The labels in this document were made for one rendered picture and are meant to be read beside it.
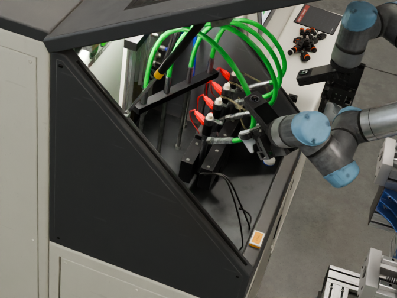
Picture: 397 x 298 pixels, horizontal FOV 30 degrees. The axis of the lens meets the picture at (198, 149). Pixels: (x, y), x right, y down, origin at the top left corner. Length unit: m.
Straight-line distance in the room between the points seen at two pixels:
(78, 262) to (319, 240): 1.52
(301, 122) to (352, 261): 1.85
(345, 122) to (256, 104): 0.22
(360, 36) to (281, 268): 1.64
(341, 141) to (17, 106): 0.79
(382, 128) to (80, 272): 0.99
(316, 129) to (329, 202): 2.02
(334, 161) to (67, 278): 0.96
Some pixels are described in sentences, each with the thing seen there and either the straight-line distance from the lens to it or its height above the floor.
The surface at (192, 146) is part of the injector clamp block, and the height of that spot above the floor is 0.98.
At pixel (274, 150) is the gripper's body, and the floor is 1.29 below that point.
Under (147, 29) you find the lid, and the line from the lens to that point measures 1.55.
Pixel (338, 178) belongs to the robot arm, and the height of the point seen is 1.36.
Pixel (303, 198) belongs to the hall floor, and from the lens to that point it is 3.58.
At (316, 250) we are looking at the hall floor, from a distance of 3.37.
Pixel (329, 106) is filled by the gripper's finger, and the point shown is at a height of 1.31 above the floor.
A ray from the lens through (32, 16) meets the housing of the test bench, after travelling 1.75.
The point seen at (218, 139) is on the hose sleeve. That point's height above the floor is 1.16.
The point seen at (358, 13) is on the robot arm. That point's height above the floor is 1.59.
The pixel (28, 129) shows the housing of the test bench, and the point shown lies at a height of 1.19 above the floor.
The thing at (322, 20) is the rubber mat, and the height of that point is 0.98.
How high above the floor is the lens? 2.44
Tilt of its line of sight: 41 degrees down
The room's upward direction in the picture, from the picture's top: 11 degrees clockwise
